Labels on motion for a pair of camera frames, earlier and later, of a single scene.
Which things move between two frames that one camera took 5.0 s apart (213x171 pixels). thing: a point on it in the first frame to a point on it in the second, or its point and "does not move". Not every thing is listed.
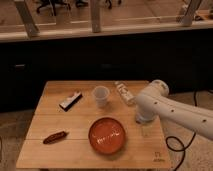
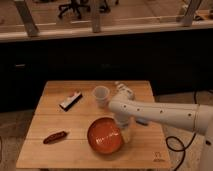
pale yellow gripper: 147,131 to 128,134
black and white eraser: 70,101 does not move
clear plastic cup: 100,94 does not move
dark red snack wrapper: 55,137 does not move
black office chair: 54,4 to 75,5
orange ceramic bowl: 106,135 does not move
